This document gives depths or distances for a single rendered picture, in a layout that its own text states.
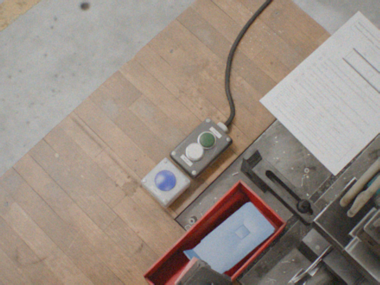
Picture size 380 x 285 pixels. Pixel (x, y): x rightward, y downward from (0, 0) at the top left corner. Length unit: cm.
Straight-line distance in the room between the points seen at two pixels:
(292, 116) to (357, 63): 18
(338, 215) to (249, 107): 38
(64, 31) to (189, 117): 118
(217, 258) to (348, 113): 40
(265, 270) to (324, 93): 37
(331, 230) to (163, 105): 47
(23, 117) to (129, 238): 115
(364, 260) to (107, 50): 157
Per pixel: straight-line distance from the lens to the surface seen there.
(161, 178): 139
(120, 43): 254
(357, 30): 158
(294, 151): 146
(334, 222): 119
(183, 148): 142
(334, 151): 147
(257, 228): 135
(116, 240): 141
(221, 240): 135
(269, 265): 141
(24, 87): 252
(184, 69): 151
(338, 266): 134
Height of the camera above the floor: 228
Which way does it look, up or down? 73 degrees down
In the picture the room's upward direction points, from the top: straight up
